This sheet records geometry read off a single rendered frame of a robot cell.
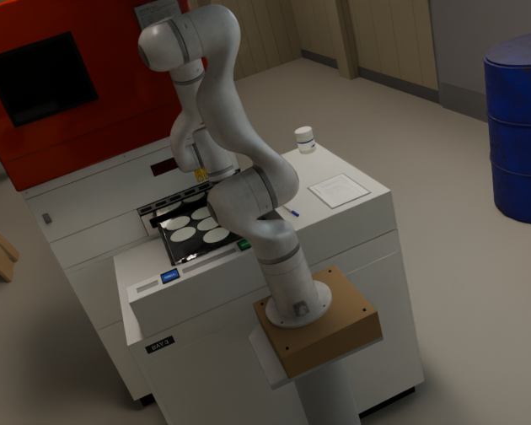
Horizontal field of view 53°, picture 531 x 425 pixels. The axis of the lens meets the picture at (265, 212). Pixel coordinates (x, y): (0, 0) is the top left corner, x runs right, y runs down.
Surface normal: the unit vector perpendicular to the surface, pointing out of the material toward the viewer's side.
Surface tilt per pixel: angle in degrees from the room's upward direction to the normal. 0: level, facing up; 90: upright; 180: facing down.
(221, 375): 90
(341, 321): 3
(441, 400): 0
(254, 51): 90
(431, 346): 0
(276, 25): 90
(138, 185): 90
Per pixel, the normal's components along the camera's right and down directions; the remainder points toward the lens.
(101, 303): 0.32, 0.37
